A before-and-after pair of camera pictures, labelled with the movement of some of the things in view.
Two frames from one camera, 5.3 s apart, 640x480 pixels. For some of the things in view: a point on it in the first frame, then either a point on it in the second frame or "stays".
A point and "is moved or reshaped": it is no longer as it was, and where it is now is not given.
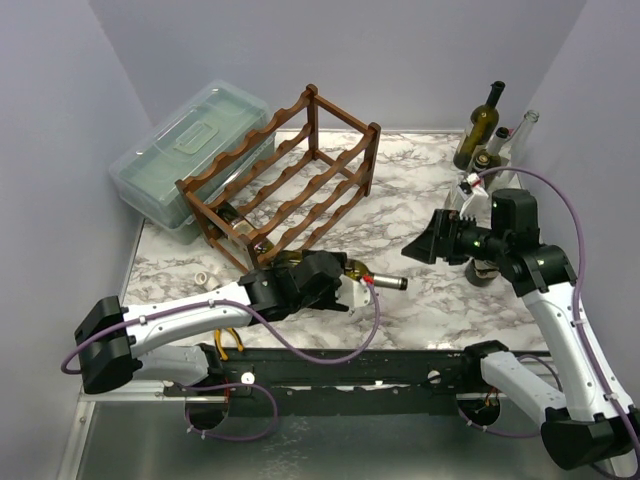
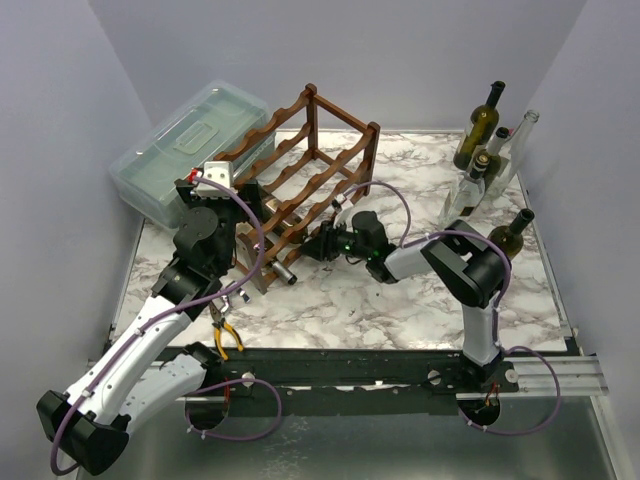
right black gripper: x=446 y=235 → x=326 y=241
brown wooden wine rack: x=285 y=182 stays
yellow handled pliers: x=221 y=350 stays
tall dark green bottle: x=481 y=127 stays
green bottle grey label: x=354 y=267 → x=290 y=221
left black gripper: x=329 y=300 → x=186 y=191
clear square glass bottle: x=455 y=200 is moved or reshaped
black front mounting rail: x=346 y=380 stays
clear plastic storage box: x=179 y=148 stays
